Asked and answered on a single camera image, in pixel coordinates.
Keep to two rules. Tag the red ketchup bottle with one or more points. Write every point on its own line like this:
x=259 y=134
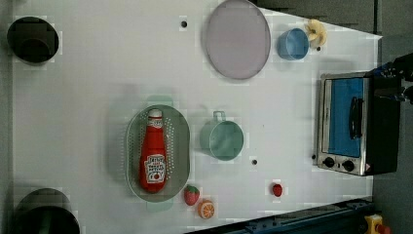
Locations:
x=153 y=158

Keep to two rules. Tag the black robot base upper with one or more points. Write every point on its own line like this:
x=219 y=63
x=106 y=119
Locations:
x=33 y=40

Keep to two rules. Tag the black robot base lower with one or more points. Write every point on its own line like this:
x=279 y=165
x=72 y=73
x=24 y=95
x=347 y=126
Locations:
x=45 y=211

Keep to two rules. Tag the green oval strainer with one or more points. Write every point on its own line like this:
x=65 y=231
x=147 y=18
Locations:
x=177 y=140

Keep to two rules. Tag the green mug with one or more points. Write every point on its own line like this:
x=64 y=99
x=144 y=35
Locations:
x=220 y=138

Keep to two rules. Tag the strawberry toy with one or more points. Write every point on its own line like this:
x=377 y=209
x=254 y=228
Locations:
x=191 y=195

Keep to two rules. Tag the purple round plate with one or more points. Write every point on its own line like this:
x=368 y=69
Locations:
x=238 y=39

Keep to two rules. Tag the orange slice toy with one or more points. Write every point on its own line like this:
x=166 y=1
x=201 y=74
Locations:
x=206 y=209

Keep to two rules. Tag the small red fruit toy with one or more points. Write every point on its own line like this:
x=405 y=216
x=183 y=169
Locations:
x=277 y=190

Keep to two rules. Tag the blue cup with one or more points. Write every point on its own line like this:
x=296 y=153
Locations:
x=293 y=44

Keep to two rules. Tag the peeled banana toy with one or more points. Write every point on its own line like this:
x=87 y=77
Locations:
x=316 y=32

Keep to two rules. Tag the silver toaster oven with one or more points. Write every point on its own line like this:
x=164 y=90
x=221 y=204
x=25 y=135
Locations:
x=358 y=129

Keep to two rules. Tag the yellow red emergency button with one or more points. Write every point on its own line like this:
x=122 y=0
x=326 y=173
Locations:
x=375 y=225

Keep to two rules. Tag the blue metal frame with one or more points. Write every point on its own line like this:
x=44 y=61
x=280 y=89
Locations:
x=339 y=218

